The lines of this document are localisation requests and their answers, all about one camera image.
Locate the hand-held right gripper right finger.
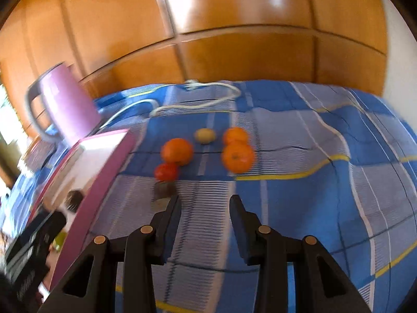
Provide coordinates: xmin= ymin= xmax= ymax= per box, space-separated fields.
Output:
xmin=230 ymin=195 xmax=372 ymax=313

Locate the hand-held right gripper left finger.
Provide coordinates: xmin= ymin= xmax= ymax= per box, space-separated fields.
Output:
xmin=38 ymin=195 xmax=182 ymax=313

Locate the red tomato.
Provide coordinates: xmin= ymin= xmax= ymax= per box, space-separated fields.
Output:
xmin=154 ymin=162 xmax=180 ymax=182

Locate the orange mandarin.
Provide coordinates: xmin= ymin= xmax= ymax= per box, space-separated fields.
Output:
xmin=161 ymin=138 xmax=194 ymax=166
xmin=223 ymin=127 xmax=249 ymax=146
xmin=222 ymin=143 xmax=255 ymax=174

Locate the small yellow fruit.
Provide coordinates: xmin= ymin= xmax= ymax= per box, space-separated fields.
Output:
xmin=194 ymin=128 xmax=216 ymax=145

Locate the pink rimmed white tray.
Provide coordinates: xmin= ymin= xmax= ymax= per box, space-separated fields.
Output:
xmin=31 ymin=129 xmax=139 ymax=292

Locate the blue plaid blanket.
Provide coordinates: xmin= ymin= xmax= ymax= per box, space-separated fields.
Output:
xmin=0 ymin=80 xmax=417 ymax=313

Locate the pink electric kettle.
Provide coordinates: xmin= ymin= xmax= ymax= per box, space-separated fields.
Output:
xmin=25 ymin=62 xmax=102 ymax=149

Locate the wooden wardrobe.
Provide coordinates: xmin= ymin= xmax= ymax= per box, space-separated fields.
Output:
xmin=0 ymin=0 xmax=390 ymax=141

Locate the white power cable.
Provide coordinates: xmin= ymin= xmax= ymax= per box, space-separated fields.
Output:
xmin=98 ymin=80 xmax=242 ymax=131

